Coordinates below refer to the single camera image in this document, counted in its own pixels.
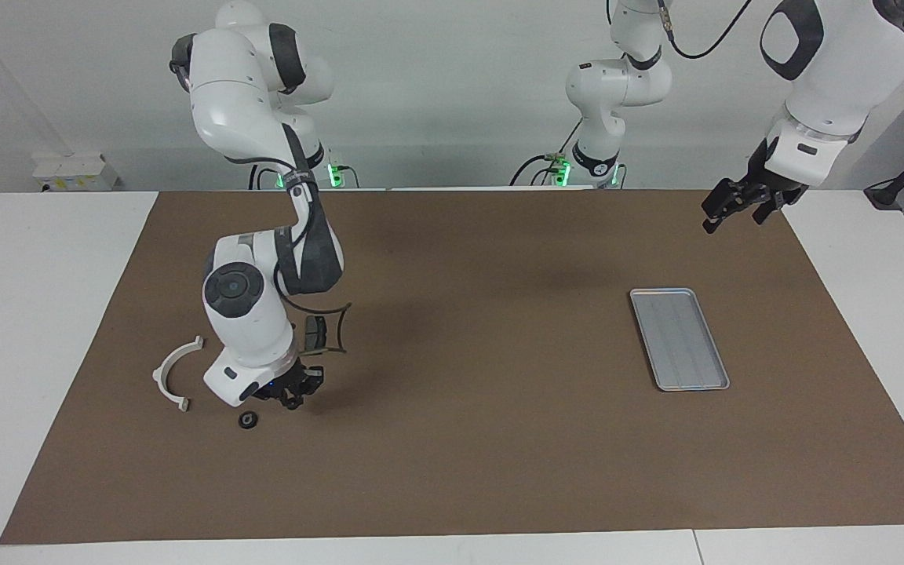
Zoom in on silver metal tray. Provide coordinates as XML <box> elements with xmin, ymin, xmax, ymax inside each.
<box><xmin>629</xmin><ymin>288</ymin><xmax>731</xmax><ymax>392</ymax></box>

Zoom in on dark grey brake pad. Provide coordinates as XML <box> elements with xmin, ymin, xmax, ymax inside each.
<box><xmin>303</xmin><ymin>315</ymin><xmax>329</xmax><ymax>355</ymax></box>

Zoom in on brown table mat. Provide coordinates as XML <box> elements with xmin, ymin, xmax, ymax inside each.
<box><xmin>0</xmin><ymin>188</ymin><xmax>904</xmax><ymax>545</ymax></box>

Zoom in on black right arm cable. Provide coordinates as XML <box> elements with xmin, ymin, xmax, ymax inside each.
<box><xmin>275</xmin><ymin>133</ymin><xmax>353</xmax><ymax>357</ymax></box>

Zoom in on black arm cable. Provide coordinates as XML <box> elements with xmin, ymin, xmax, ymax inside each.
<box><xmin>660</xmin><ymin>0</ymin><xmax>756</xmax><ymax>62</ymax></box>
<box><xmin>275</xmin><ymin>133</ymin><xmax>353</xmax><ymax>357</ymax></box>

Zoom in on white semicircular plastic bracket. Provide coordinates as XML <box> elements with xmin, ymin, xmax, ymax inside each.
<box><xmin>151</xmin><ymin>335</ymin><xmax>206</xmax><ymax>414</ymax></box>

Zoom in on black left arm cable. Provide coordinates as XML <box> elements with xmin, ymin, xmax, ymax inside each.
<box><xmin>660</xmin><ymin>0</ymin><xmax>756</xmax><ymax>62</ymax></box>

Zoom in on white wall socket box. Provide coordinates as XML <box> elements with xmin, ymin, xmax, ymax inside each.
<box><xmin>31</xmin><ymin>152</ymin><xmax>118</xmax><ymax>192</ymax></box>

